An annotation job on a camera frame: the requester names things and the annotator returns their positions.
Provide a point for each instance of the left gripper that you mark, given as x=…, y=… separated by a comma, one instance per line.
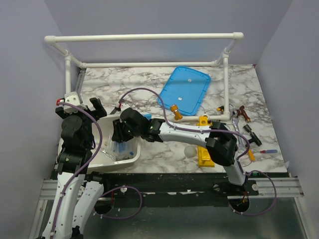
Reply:
x=99, y=111

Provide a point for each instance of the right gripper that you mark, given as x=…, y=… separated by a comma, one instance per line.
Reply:
x=119, y=135

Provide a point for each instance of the clear bag of syringes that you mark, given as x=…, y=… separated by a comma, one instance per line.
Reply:
x=123, y=151

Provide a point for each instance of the white plastic bin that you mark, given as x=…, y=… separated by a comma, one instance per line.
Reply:
x=101, y=162

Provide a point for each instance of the metal crucible tongs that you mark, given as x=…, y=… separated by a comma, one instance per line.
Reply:
x=111, y=156

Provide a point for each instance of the blue plastic bin lid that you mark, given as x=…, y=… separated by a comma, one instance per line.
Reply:
x=185, y=88

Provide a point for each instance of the yellow test tube rack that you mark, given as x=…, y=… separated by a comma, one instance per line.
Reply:
x=204, y=159

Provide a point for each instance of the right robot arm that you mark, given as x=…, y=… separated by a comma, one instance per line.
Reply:
x=220, y=143

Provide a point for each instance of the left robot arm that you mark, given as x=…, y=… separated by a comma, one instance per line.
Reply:
x=76, y=192

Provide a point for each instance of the black metal rod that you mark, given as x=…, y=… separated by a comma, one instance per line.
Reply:
x=114, y=111

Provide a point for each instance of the frosted watch glass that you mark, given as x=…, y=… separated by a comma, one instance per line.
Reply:
x=190, y=151

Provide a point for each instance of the yellow black screwdriver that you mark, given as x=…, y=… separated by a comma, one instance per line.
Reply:
x=220, y=109

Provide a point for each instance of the silver metal wrench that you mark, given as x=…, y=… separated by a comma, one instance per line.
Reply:
x=241, y=146

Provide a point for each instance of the black T-shaped pipe fitting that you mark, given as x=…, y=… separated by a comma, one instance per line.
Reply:
x=254, y=138

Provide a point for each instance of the blue hose nozzle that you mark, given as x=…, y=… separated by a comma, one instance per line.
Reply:
x=148, y=116

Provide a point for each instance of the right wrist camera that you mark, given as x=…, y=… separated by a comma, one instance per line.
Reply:
x=119, y=106

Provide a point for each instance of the orange hose connector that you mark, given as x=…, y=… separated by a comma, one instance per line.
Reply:
x=177, y=115

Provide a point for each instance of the white PVC pipe frame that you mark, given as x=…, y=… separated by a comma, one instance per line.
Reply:
x=221, y=60

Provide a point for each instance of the black mounting rail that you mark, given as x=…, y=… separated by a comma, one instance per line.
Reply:
x=162, y=190

